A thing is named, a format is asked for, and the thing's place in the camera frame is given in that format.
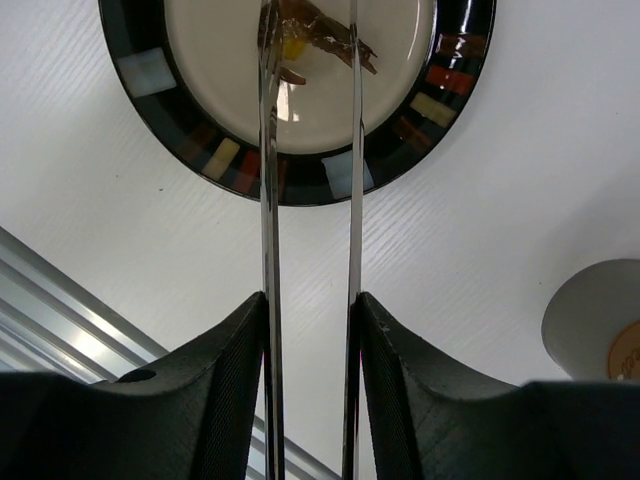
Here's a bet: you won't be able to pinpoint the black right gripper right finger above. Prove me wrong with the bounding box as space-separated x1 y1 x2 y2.
357 293 639 479

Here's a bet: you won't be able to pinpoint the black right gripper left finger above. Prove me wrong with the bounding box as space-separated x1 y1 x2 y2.
1 292 266 479

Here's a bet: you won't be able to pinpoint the metal serving tongs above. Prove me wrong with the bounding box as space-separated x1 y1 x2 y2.
257 1 365 479

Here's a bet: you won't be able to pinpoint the brown cooked shrimp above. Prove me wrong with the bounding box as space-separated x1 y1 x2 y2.
256 1 354 67

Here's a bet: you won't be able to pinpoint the grey cylindrical lunch container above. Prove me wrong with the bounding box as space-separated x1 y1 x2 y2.
541 259 639 382

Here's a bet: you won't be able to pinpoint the black patterned round plate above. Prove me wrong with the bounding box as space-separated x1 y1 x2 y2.
99 1 497 207

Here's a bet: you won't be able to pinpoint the aluminium mounting rail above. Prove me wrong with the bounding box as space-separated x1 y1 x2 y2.
0 225 346 480

